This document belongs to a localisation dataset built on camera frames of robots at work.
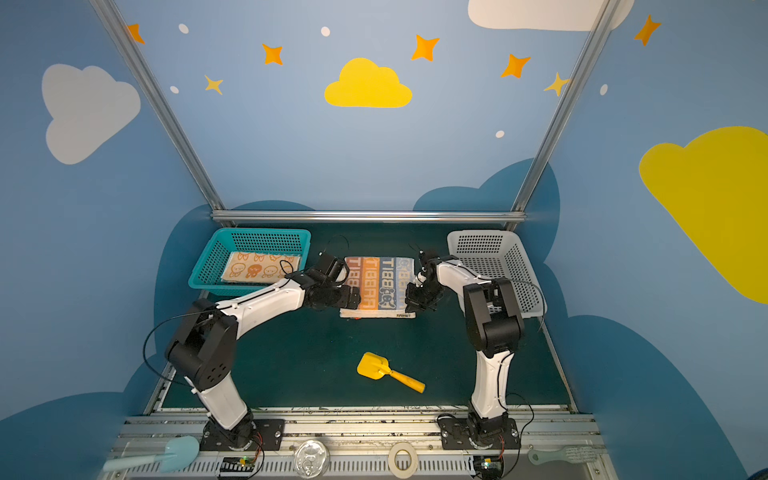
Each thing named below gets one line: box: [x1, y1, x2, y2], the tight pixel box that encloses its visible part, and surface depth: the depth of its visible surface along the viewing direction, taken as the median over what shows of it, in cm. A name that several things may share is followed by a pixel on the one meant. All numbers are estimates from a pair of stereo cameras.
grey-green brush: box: [527, 445, 601, 466], surface depth 73 cm
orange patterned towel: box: [221, 252, 300, 283], surface depth 107 cm
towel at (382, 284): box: [340, 256, 417, 319], surface depth 106 cm
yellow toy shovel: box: [357, 352, 426, 394], surface depth 86 cm
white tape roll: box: [388, 442, 418, 479], surface depth 72 cm
